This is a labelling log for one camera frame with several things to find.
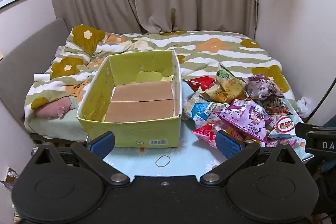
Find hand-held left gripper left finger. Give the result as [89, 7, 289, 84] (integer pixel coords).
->
[33, 131, 131, 188]

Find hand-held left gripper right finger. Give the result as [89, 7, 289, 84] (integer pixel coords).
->
[199, 131, 302, 187]

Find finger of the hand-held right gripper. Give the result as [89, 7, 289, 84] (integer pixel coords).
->
[295, 122, 336, 138]

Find pile of snack packets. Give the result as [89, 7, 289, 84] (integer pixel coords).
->
[182, 63, 315, 161]

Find yellow-green cardboard box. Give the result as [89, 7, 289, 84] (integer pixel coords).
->
[77, 50, 182, 148]

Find cream snack bag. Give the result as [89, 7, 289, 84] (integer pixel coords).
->
[182, 94, 205, 121]

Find green and orange snack bag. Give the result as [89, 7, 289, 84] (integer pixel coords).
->
[201, 63, 247, 104]

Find red snack bag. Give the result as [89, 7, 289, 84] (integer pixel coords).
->
[185, 76, 217, 92]

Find crumpled white plastic wrap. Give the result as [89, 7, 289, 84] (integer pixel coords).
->
[296, 96, 314, 118]

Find black rubber band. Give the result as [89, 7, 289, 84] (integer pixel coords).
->
[155, 155, 171, 167]

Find pink plush toy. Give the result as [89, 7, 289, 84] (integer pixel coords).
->
[35, 97, 76, 118]

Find floral striped blanket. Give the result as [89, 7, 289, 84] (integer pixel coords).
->
[25, 25, 292, 135]

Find grey bed headboard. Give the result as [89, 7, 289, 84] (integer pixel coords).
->
[0, 17, 70, 132]

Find black cable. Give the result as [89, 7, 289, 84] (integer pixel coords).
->
[308, 77, 336, 119]

